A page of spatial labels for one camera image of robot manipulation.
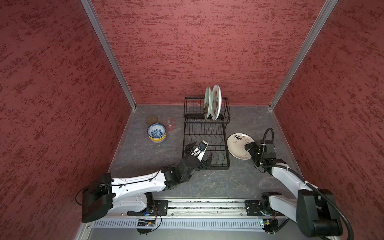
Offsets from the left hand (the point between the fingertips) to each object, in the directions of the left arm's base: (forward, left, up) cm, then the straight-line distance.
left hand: (202, 150), depth 76 cm
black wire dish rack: (+21, -10, -15) cm, 27 cm away
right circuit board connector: (-31, -34, -18) cm, 49 cm away
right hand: (+6, -28, -13) cm, 31 cm away
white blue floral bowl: (+20, +30, -11) cm, 38 cm away
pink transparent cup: (+27, +22, -13) cm, 37 cm away
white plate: (+14, -23, -17) cm, 32 cm away
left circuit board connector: (-30, +30, -20) cm, 47 cm away
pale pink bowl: (+14, +29, -16) cm, 36 cm away
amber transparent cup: (+34, +38, -17) cm, 53 cm away
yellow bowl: (+13, +27, -10) cm, 32 cm away
